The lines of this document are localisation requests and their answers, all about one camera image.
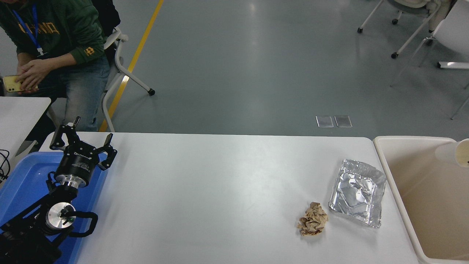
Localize grey seat rolling chair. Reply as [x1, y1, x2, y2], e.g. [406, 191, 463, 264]
[358, 0, 458, 59]

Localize blue plastic tray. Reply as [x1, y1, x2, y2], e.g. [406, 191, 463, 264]
[0, 151, 109, 264]

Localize white paper cup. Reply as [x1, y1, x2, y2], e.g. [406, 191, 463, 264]
[435, 138, 469, 168]

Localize black bag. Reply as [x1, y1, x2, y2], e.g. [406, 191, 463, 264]
[92, 0, 121, 37]

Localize blue lanyard with badge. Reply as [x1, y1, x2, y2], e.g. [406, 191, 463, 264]
[11, 4, 46, 57]

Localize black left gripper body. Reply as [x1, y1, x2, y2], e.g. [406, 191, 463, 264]
[55, 142, 100, 181]

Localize yellow phone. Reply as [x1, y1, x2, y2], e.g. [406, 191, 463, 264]
[3, 75, 38, 93]

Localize person's left hand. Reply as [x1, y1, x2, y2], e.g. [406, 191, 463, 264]
[18, 59, 56, 91]

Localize silver foil tray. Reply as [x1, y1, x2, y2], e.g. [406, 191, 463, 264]
[328, 159, 387, 228]

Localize white side table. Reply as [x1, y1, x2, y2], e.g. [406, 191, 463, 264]
[0, 96, 51, 165]

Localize white chair thin legs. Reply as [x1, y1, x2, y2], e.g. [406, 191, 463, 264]
[389, 0, 469, 120]

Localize black cable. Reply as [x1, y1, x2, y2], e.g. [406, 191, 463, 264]
[0, 150, 11, 182]

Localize large pale plastic bin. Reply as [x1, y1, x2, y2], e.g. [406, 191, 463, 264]
[373, 136, 469, 264]

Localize white chair on casters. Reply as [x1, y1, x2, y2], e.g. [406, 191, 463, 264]
[99, 26, 155, 132]

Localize tan paper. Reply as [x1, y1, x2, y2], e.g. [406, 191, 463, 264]
[297, 202, 329, 237]

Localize person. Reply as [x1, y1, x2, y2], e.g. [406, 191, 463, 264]
[0, 0, 111, 153]

